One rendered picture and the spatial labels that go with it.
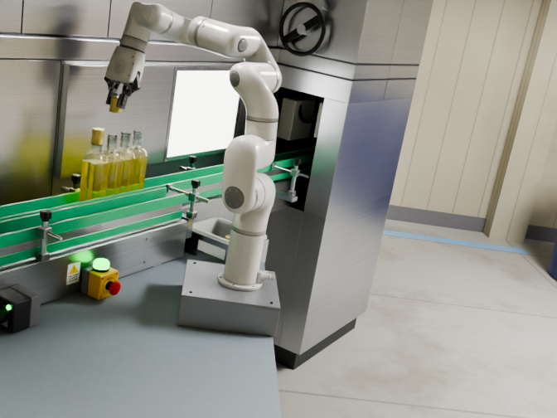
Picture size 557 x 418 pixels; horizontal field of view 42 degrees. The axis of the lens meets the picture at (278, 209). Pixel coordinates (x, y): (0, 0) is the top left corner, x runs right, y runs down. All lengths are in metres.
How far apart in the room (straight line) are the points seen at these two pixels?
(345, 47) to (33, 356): 1.77
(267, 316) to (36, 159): 0.83
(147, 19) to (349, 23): 1.07
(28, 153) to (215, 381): 0.90
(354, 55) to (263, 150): 1.15
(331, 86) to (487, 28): 3.08
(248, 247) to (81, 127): 0.67
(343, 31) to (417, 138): 3.02
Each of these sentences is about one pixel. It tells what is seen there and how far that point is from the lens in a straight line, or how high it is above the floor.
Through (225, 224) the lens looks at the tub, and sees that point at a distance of 2.49.
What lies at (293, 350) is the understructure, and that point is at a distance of 3.29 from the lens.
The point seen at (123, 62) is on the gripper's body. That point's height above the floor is 1.35.
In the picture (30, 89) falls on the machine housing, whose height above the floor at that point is 1.25.
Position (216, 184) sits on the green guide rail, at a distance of 2.60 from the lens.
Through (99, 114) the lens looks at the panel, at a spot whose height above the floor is 1.17.
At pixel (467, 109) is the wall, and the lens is 5.94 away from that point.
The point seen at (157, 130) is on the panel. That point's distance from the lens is 2.52.
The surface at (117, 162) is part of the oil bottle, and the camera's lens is 2.18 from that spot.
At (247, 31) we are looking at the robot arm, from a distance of 1.97.
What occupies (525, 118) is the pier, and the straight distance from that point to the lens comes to 5.95.
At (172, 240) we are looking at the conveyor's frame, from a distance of 2.29.
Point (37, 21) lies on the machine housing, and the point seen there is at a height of 1.43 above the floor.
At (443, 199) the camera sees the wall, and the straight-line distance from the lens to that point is 6.06.
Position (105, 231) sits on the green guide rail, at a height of 0.91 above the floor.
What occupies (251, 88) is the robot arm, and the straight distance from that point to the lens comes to 1.85.
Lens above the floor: 1.62
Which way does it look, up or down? 17 degrees down
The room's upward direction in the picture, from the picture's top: 10 degrees clockwise
